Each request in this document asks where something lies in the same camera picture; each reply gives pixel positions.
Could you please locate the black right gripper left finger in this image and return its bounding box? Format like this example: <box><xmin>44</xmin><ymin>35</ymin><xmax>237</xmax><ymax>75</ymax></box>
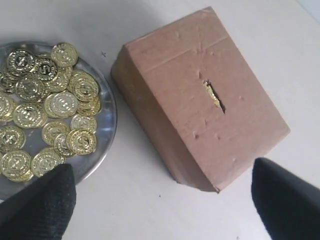
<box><xmin>0</xmin><ymin>163</ymin><xmax>76</xmax><ymax>240</ymax></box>

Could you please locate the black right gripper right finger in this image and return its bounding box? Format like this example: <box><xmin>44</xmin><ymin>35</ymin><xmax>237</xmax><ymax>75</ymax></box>
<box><xmin>251</xmin><ymin>157</ymin><xmax>320</xmax><ymax>240</ymax></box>

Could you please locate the brown cardboard slotted box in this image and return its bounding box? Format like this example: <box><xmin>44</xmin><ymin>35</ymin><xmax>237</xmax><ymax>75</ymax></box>
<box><xmin>111</xmin><ymin>7</ymin><xmax>290</xmax><ymax>193</ymax></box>

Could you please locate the gold coin stack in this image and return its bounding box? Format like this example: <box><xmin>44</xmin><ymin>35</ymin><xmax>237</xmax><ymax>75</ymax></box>
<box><xmin>66</xmin><ymin>128</ymin><xmax>97</xmax><ymax>156</ymax></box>
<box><xmin>68</xmin><ymin>70</ymin><xmax>100</xmax><ymax>102</ymax></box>

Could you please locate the dark gold coin centre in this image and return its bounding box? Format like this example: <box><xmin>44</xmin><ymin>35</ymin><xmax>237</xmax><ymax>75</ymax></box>
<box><xmin>35</xmin><ymin>57</ymin><xmax>58</xmax><ymax>82</ymax></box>

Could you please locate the gold coin plate top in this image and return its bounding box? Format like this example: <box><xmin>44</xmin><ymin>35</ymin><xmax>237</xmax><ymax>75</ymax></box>
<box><xmin>51</xmin><ymin>42</ymin><xmax>79</xmax><ymax>68</ymax></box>

